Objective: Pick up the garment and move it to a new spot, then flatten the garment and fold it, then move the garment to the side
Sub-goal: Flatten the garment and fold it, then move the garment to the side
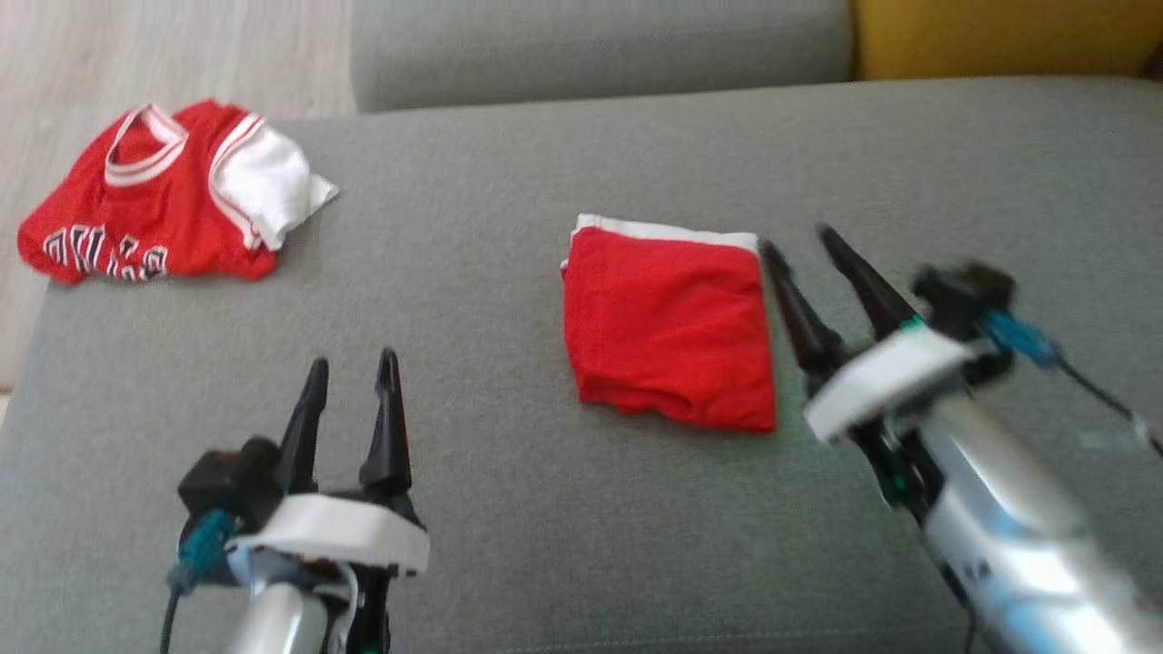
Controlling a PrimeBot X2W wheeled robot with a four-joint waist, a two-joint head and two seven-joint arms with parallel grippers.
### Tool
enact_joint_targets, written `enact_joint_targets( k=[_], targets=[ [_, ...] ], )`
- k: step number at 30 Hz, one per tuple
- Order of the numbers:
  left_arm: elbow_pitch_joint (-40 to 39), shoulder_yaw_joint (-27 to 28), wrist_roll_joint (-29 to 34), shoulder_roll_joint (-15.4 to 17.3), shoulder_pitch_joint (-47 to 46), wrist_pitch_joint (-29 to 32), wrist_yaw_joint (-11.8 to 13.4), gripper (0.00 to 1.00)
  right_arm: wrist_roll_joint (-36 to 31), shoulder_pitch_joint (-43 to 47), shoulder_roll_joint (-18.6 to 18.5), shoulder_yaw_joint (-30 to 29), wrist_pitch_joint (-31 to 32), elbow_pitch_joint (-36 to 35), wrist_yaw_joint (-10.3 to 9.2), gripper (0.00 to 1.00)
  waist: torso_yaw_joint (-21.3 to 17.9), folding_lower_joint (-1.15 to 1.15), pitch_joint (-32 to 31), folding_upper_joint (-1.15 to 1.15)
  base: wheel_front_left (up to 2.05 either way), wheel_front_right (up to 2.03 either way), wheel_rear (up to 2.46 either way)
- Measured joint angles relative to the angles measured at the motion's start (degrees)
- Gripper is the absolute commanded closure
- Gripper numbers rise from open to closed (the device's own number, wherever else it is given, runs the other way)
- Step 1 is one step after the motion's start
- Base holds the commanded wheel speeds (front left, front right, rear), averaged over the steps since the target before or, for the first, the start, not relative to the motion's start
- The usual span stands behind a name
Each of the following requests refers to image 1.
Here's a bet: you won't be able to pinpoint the small grey sofa seat cushion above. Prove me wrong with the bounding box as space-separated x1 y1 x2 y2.
350 0 855 112

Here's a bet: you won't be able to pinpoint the yellow sofa back cushion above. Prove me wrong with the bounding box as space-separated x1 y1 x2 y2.
852 0 1163 81

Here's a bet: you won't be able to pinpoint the red shorts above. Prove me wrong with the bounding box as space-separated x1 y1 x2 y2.
559 213 779 435

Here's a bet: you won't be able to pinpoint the red basketball jersey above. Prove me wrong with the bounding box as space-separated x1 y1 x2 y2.
16 98 339 284

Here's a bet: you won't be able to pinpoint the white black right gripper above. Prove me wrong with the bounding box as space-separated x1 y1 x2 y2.
759 223 978 446

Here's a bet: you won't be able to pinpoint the large grey sofa seat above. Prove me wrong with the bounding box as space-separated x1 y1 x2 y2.
0 77 1163 654

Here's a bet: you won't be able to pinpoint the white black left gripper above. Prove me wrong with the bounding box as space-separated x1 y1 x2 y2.
229 348 430 578

